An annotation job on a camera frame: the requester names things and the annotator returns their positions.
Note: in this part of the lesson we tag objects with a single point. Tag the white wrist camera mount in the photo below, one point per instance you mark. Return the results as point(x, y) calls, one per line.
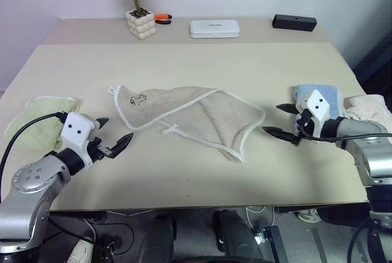
point(76, 128)
point(318, 103)

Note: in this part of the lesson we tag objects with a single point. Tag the black metal stand leg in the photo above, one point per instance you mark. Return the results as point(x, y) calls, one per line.
point(275, 244)

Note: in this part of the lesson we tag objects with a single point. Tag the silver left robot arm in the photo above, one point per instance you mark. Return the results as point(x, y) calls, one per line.
point(33, 180)

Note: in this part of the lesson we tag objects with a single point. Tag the white rectangular case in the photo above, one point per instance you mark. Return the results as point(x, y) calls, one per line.
point(214, 28)

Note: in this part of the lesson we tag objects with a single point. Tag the light green towel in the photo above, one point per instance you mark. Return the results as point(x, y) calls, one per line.
point(33, 122)

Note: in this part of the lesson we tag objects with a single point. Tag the white sneaker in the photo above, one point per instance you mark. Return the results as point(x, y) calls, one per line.
point(309, 215)
point(80, 252)

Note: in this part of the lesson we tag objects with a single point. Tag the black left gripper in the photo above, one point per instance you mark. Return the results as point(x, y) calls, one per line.
point(98, 150)

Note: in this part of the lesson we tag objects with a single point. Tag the light blue towel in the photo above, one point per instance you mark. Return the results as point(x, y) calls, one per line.
point(335, 97)

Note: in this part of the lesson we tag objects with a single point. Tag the green plant in white pot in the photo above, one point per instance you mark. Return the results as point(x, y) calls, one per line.
point(141, 25)

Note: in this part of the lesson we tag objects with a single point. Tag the dark rounded shape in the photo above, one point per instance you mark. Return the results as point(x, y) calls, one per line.
point(160, 238)
point(235, 235)

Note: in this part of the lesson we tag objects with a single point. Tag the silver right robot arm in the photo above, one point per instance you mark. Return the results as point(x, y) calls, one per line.
point(367, 140)

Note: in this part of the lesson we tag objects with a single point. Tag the orange and black pliers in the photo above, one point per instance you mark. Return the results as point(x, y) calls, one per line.
point(162, 17)

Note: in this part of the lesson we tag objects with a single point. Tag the beige towel with white trim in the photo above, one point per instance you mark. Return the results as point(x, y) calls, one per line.
point(190, 112)

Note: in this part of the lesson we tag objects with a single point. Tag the black rectangular box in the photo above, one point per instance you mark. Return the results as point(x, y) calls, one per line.
point(294, 22)

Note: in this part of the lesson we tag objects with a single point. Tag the cream fluffy towel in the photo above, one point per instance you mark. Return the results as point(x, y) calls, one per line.
point(364, 105)

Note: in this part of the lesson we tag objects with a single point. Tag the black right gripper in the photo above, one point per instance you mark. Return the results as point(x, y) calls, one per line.
point(306, 123)

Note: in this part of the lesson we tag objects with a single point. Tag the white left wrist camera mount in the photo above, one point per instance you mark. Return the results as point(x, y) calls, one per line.
point(76, 128)

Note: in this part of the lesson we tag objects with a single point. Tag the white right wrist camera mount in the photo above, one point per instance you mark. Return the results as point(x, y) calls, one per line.
point(318, 103)

